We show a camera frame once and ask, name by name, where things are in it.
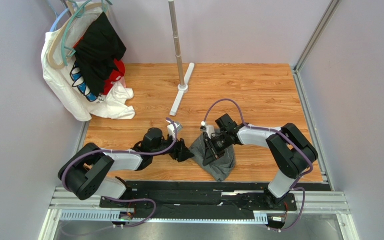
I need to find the silver metal stand pole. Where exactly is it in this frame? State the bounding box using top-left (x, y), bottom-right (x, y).
top-left (168, 0), bottom-right (186, 89)

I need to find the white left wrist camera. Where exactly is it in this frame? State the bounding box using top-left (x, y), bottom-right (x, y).
top-left (167, 122), bottom-right (183, 139)

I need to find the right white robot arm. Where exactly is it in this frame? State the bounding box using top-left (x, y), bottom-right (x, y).
top-left (200, 114), bottom-right (319, 209)

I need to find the black garment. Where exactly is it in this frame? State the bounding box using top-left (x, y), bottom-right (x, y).
top-left (74, 13), bottom-right (127, 97)

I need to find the aluminium corner post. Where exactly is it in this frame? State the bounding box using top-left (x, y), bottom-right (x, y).
top-left (293, 0), bottom-right (343, 74)

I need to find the white stand base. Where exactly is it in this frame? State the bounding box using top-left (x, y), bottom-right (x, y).
top-left (169, 62), bottom-right (195, 116)

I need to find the red garment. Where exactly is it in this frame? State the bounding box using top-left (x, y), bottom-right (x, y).
top-left (74, 35), bottom-right (127, 97)

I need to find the beige clothes hanger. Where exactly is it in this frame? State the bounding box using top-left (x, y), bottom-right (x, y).
top-left (47, 0), bottom-right (113, 70)

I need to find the white T-shirt with print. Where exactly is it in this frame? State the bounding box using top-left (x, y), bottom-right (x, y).
top-left (41, 6), bottom-right (136, 122)

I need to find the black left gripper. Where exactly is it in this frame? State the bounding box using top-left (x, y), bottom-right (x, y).
top-left (151, 131), bottom-right (195, 163)

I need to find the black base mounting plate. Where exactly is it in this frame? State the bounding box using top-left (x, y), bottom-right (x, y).
top-left (99, 180), bottom-right (299, 221)

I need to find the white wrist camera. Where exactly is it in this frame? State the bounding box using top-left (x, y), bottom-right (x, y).
top-left (200, 121), bottom-right (216, 140)
top-left (167, 122), bottom-right (183, 139)

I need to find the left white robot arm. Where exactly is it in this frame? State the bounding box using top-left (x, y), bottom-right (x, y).
top-left (58, 124), bottom-right (195, 201)

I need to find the grey cloth napkin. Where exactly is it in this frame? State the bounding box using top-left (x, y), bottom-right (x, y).
top-left (189, 134), bottom-right (236, 182)

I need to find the blue clothes hanger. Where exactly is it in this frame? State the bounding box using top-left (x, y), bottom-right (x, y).
top-left (49, 8), bottom-right (70, 33)

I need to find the teal clothes hanger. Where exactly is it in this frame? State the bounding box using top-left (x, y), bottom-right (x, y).
top-left (61, 0), bottom-right (114, 67)

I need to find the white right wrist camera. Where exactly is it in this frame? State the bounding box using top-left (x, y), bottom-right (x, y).
top-left (200, 121), bottom-right (216, 140)

